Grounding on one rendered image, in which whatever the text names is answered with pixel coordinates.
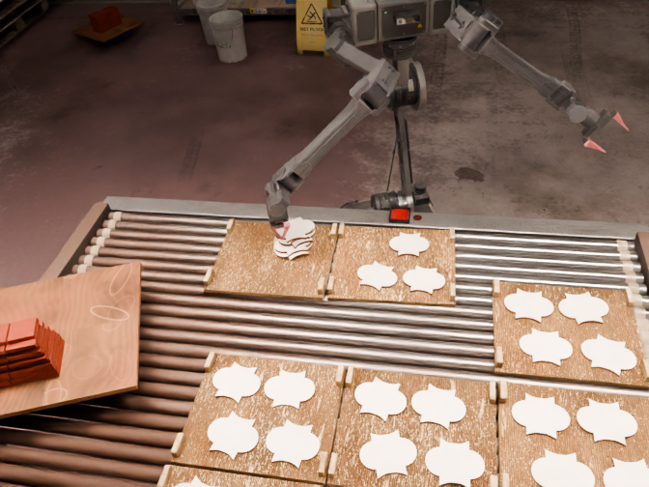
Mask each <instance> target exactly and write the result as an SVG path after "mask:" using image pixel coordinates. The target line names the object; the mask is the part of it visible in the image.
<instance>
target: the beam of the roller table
mask: <svg viewBox="0 0 649 487"><path fill-rule="evenodd" d="M103 203H108V204H109V207H110V209H111V211H112V213H115V212H124V213H130V214H146V215H180V216H197V217H214V218H234V219H248V220H264V221H268V213H267V205H265V204H246V203H228V202H210V201H190V200H172V199H154V198H134V197H116V196H107V197H106V198H105V200H104V201H103ZM287 212H288V217H289V220H293V219H297V218H299V217H300V216H301V218H302V220H310V221H312V222H313V223H316V224H333V223H337V225H340V223H344V224H345V225H350V226H366V227H383V228H402V229H428V230H450V227H454V229H455V232H468V233H485V234H502V235H519V236H536V237H553V238H570V239H587V240H604V241H616V240H621V241H626V242H633V241H634V240H635V235H636V233H637V232H649V227H648V225H647V224H637V223H619V222H601V221H582V220H563V219H544V218H526V217H507V216H488V215H451V214H433V213H415V212H410V220H409V224H405V223H389V214H390V211H377V210H359V209H340V208H321V207H302V206H288V207H287ZM415 215H421V216H422V219H420V220H414V219H413V217H414V216H415Z"/></svg>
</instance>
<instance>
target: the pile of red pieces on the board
mask: <svg viewBox="0 0 649 487"><path fill-rule="evenodd" d="M64 346H65V340H64V339H63V338H62V336H60V334H59V332H58V333H57V332H56V331H55V330H54V329H50V327H49V326H45V325H44V323H43V322H39V319H38V318H37V317H34V318H30V319H25V320H20V321H16V322H11V323H6V324H1V325H0V388H4V387H12V386H13V385H15V386H16V385H21V384H26V383H31V382H35V381H39V380H44V379H49V378H54V377H58V376H60V371H61V365H62V358H63V353H64Z"/></svg>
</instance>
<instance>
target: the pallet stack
mask: <svg viewBox="0 0 649 487"><path fill-rule="evenodd" d="M33 7H35V9H36V10H37V11H36V12H35V13H34V14H33V15H31V16H30V17H29V18H27V19H26V20H25V21H23V19H22V15H23V14H25V13H27V12H28V11H30V10H31V9H32V8H33ZM48 8H49V5H48V2H47V0H0V32H1V31H3V30H4V29H6V28H7V27H8V26H9V29H10V31H12V32H11V33H9V34H8V35H7V36H6V37H4V38H3V39H2V40H0V47H2V46H3V45H5V44H6V43H8V42H9V41H10V40H11V39H13V38H14V37H15V36H16V35H18V34H19V33H20V32H21V31H23V29H25V28H26V27H28V26H29V25H30V24H31V23H33V22H34V21H35V20H36V19H38V18H39V17H40V16H41V15H42V14H43V13H44V12H45V11H46V10H47V9H48Z"/></svg>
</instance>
